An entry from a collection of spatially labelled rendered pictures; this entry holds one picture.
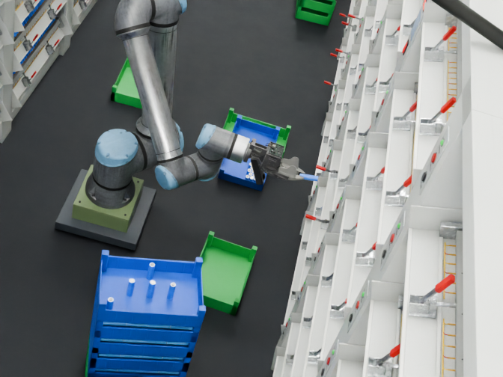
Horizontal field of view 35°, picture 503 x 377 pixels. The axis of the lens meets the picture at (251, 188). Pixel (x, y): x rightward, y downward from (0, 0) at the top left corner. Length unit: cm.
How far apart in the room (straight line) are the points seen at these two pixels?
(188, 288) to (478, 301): 159
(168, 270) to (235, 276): 72
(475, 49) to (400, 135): 56
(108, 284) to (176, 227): 90
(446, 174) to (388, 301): 32
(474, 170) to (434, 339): 26
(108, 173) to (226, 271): 61
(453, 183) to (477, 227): 29
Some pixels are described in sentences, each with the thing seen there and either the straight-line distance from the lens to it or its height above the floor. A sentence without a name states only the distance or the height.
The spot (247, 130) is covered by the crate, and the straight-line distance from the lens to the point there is 365.
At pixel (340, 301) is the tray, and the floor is 89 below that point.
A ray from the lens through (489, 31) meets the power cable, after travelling 137.
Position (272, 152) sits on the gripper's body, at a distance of 266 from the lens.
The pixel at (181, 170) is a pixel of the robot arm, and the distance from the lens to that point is 269.
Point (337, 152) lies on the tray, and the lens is 305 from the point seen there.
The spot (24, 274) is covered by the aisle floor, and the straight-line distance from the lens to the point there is 304.
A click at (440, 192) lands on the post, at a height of 157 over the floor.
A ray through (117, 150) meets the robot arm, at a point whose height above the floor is 41.
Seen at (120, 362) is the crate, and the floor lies 28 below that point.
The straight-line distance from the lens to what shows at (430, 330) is 122.
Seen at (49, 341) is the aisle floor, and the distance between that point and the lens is 287.
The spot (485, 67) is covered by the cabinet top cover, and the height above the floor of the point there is 173.
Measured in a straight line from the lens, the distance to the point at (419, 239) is 135.
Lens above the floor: 237
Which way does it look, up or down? 42 degrees down
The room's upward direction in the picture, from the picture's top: 18 degrees clockwise
